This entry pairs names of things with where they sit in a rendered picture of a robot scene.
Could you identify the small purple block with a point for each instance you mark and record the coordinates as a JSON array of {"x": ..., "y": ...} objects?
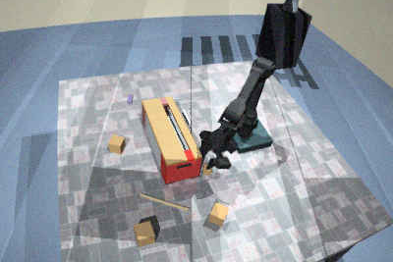
[{"x": 130, "y": 98}]

